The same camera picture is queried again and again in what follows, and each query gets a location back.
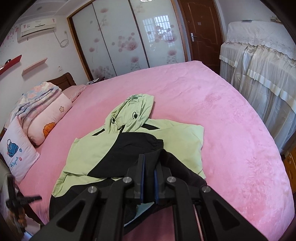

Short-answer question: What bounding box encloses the green and black hooded jacket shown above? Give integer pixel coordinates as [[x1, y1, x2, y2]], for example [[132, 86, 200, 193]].
[[49, 94, 206, 218]]

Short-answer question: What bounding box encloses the white embroidered small pillow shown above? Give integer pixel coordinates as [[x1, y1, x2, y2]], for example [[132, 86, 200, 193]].
[[1, 118, 40, 184]]

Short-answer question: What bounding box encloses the pink cartoon pillow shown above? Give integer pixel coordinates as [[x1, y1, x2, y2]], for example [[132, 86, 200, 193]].
[[28, 93, 72, 146]]

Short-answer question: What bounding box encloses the pink plush bed blanket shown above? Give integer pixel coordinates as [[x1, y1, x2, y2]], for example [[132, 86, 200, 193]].
[[19, 61, 295, 240]]

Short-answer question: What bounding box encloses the folded floral quilt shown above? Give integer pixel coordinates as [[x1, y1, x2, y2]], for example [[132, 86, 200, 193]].
[[4, 82, 62, 134]]

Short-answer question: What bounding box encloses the pink striped flat pillow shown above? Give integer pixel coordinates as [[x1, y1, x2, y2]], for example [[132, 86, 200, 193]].
[[62, 85, 87, 102]]

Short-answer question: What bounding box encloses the dark wooden headboard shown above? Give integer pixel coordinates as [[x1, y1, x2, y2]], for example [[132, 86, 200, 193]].
[[48, 72, 76, 91]]

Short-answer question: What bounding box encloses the wooden bedside cabinet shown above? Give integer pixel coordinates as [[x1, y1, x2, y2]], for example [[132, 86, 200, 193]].
[[281, 147, 296, 193]]

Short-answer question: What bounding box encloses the floral sliding wardrobe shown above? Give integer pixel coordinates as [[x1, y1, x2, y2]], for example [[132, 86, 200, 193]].
[[67, 1, 188, 80]]

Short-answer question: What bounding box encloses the lace covered furniture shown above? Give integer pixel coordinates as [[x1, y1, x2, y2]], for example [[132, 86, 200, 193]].
[[219, 21, 295, 154]]

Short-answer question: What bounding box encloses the brown wooden door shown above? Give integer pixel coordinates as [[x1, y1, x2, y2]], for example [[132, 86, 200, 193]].
[[178, 0, 223, 74]]

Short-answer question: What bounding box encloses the white air conditioner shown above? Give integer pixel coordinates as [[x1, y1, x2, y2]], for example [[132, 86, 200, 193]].
[[17, 18, 57, 43]]

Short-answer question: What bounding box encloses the pink wall shelf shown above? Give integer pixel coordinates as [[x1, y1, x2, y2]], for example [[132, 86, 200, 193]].
[[22, 58, 48, 76]]

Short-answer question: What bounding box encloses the red wall shelf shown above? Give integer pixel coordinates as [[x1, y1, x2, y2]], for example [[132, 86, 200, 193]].
[[0, 55, 22, 75]]

